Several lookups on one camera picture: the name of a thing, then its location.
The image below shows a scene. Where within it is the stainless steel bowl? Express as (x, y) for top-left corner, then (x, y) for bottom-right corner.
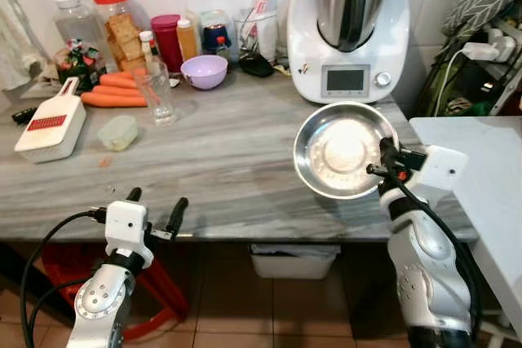
(293, 102), (400, 200)

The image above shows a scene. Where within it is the red plastic stool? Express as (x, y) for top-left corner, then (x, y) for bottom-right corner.
(41, 242), (190, 341)

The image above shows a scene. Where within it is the small pale green container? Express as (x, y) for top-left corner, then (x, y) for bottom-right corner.
(98, 115), (139, 152)

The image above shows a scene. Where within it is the white table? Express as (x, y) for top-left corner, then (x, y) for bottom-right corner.
(408, 116), (522, 341)

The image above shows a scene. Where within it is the clear drinking glass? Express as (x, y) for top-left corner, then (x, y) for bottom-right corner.
(140, 61), (178, 126)

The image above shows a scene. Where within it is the white red slicer grater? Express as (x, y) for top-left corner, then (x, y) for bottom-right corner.
(14, 77), (87, 164)

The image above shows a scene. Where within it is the white food processor appliance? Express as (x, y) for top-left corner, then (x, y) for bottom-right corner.
(287, 0), (411, 106)

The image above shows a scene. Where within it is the white plastic bin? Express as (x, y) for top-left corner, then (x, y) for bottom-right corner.
(249, 244), (342, 280)

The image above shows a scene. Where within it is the black remote control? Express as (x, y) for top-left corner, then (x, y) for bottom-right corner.
(11, 106), (42, 125)

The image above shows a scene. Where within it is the white power adapter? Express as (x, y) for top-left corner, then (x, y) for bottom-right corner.
(461, 29), (511, 64)

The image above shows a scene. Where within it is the purple plastic bowl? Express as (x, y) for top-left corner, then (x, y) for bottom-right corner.
(180, 55), (229, 90)

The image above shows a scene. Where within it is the red green produce pack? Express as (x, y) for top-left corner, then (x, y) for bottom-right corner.
(54, 38), (107, 92)

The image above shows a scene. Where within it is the small white cap bottle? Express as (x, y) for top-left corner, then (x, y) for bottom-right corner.
(139, 31), (161, 72)

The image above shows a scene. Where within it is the magenta canister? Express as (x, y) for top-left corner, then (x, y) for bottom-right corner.
(150, 14), (185, 73)

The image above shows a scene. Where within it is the small black object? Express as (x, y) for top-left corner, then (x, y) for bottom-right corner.
(239, 53), (276, 78)

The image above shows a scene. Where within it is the red lid cracker jar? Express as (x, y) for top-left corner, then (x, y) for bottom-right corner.
(91, 0), (148, 73)

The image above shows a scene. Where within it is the orange liquid bottle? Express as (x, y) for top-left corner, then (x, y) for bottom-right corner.
(176, 19), (199, 62)

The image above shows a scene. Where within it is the clear jar with blue contents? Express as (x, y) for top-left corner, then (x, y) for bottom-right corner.
(200, 11), (233, 59)

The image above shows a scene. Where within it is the clear plastic bottle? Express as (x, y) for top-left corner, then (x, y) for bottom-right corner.
(53, 0), (103, 64)

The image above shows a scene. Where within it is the white hanging cloth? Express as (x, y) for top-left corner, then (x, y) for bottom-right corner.
(0, 0), (42, 92)

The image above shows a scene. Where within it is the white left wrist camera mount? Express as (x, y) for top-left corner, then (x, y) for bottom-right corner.
(104, 200), (154, 267)

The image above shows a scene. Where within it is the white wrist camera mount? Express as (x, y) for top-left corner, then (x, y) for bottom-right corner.
(412, 146), (470, 202)
(104, 200), (154, 267)

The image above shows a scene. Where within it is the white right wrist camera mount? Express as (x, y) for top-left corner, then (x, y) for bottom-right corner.
(412, 146), (470, 202)

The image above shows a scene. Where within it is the white power cable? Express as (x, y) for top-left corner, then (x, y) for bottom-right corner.
(432, 45), (466, 117)

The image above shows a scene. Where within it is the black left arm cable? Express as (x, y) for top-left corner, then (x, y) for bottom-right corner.
(20, 209), (107, 348)

